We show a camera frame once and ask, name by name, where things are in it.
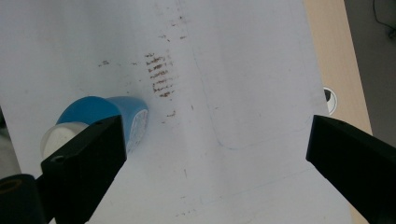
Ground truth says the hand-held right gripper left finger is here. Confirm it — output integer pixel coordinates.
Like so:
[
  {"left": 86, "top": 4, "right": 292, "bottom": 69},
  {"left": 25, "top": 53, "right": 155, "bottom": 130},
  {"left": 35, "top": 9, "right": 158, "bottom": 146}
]
[{"left": 40, "top": 115, "right": 128, "bottom": 224}]

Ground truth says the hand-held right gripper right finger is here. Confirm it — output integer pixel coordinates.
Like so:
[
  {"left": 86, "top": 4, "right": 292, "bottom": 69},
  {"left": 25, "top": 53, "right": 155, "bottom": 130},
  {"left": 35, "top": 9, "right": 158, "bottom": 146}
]
[{"left": 305, "top": 114, "right": 396, "bottom": 224}]

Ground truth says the white mat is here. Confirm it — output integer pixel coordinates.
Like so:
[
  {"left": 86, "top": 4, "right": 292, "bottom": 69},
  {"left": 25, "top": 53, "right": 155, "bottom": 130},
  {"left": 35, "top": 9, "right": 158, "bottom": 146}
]
[{"left": 0, "top": 0, "right": 354, "bottom": 224}]

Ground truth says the black floor cable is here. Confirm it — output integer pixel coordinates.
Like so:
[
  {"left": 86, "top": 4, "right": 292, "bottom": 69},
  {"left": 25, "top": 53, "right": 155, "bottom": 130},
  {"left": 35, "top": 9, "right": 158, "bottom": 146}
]
[{"left": 373, "top": 0, "right": 396, "bottom": 41}]

